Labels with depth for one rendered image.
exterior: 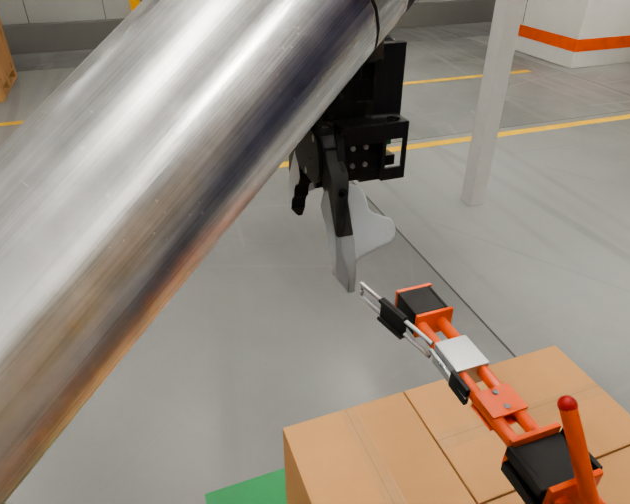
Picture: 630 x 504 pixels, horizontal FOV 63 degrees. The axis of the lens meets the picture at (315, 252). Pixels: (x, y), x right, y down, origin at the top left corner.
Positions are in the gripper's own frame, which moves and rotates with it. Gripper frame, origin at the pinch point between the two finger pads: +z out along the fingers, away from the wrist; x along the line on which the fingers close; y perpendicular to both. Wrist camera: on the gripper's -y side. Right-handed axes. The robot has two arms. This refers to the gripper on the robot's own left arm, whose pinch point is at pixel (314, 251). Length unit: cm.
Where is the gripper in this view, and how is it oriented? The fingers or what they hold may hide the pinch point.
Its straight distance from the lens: 51.4
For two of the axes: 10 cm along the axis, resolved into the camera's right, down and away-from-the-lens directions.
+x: -3.3, -5.2, 7.9
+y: 9.4, -1.8, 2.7
